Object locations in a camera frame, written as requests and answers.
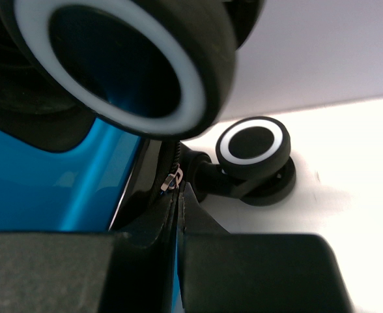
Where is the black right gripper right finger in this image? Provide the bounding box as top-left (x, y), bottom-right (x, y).
top-left (178, 183), bottom-right (353, 312)

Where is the blue hard-shell suitcase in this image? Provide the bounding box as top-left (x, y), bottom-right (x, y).
top-left (0, 0), bottom-right (297, 313)

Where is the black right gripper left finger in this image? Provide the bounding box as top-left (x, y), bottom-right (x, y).
top-left (0, 192), bottom-right (178, 312)

